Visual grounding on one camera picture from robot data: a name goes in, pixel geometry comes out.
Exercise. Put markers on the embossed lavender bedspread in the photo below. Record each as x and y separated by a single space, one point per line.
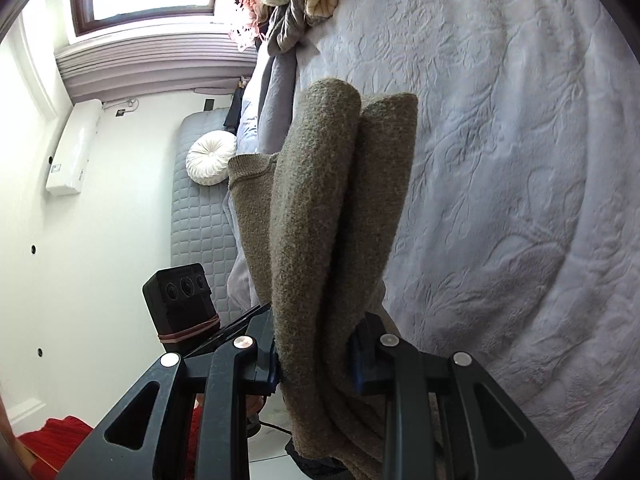
500 160

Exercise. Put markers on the grey quilted headboard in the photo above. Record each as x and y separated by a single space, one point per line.
200 220

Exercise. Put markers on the grey blanket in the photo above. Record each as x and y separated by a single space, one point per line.
272 95

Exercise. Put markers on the white air conditioner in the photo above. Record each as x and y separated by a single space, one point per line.
72 147

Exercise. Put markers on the white round pillow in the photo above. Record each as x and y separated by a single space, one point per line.
211 157

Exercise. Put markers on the red cloth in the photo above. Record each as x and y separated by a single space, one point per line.
60 440

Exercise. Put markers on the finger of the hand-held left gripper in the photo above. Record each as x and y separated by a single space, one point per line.
247 320

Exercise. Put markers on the black cloth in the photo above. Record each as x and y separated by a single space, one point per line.
233 107

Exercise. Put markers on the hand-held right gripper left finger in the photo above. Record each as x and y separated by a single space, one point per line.
227 410

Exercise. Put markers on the pleated lavender window blind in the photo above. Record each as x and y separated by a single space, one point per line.
155 65

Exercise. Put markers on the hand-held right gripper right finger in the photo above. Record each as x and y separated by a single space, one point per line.
415 410

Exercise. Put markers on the brown knit sweater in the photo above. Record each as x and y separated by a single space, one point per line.
325 210

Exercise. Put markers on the grey-brown garment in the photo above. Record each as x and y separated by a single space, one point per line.
287 25

